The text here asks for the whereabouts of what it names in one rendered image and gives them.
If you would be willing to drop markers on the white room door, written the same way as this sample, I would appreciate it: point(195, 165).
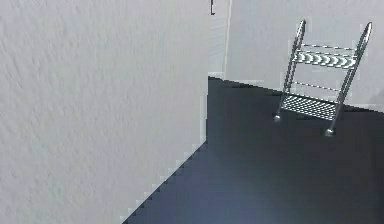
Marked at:
point(218, 40)

